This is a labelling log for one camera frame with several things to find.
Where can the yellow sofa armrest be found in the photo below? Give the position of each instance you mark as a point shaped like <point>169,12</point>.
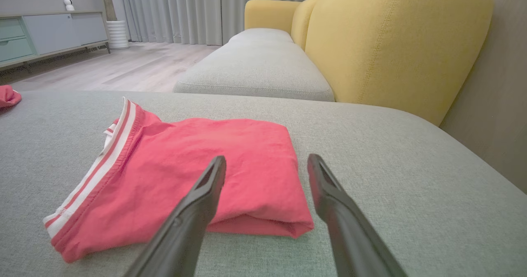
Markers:
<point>267,13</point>

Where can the large grey sofa seat cushion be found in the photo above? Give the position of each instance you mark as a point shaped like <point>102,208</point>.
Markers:
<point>370,137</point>

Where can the brown wooden post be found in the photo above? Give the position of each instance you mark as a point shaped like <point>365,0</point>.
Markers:
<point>108,1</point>

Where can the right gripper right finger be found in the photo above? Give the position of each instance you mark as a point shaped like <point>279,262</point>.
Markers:
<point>350,236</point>

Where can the red jersey with white stripes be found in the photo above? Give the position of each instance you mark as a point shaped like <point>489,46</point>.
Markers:
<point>206,145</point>

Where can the grey pleated curtain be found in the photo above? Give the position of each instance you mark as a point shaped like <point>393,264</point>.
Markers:
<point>185,9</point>

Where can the small grey sofa seat cushion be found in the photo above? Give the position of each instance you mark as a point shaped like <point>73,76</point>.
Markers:
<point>255,67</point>

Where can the white ribbed pot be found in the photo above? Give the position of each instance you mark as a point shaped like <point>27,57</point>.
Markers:
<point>117,34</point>

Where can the red mesh shorts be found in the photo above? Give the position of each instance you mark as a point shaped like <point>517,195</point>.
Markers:
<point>8,96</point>

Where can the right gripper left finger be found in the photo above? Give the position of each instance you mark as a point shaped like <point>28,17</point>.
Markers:
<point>185,231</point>

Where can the small white camera gadget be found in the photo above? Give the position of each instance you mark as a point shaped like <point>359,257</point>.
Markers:
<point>69,4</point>

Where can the small yellow sofa backrest cushion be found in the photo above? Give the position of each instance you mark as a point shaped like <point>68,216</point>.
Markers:
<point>302,22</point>

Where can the large yellow sofa backrest cushion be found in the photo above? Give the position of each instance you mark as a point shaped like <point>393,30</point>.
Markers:
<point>391,42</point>

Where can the grey and green sideboard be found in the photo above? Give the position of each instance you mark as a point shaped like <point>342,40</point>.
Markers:
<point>53,32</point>

